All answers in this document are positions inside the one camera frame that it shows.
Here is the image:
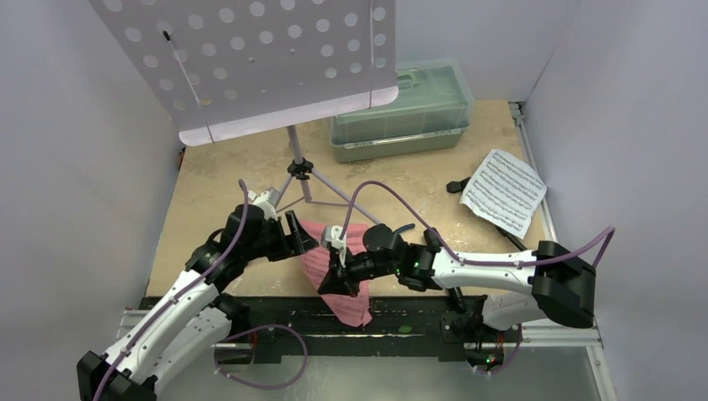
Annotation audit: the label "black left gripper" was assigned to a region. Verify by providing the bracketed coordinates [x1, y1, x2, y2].
[242, 209, 316, 261]

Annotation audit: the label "white perforated music stand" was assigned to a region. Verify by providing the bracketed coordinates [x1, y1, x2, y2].
[92, 1, 399, 203]

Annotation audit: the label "white sheet music page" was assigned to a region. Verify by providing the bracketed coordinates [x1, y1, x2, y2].
[459, 149, 547, 239]

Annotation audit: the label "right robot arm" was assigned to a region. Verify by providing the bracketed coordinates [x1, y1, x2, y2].
[318, 224, 596, 340]

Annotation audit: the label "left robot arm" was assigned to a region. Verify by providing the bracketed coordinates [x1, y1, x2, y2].
[77, 204, 318, 400]

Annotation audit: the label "black clarinet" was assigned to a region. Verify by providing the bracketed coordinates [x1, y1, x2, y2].
[423, 227, 467, 313]

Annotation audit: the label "small black clip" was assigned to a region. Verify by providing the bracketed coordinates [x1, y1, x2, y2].
[446, 177, 470, 194]

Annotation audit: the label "black round disc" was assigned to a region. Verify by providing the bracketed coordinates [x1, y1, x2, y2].
[496, 226, 528, 251]

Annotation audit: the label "clear green storage box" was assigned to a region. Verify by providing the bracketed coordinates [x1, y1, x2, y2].
[328, 58, 475, 163]

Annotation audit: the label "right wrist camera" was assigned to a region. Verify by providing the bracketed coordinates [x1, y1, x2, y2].
[320, 226, 347, 266]

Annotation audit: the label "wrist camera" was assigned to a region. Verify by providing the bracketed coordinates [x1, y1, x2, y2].
[246, 187, 281, 221]
[320, 226, 347, 266]

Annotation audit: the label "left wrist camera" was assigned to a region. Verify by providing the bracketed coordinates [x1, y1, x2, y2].
[246, 187, 281, 221]

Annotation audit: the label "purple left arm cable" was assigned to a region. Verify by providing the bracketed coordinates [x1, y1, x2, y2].
[91, 178, 309, 401]

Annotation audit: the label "blue handled pliers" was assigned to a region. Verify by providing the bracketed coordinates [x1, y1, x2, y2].
[394, 223, 416, 233]

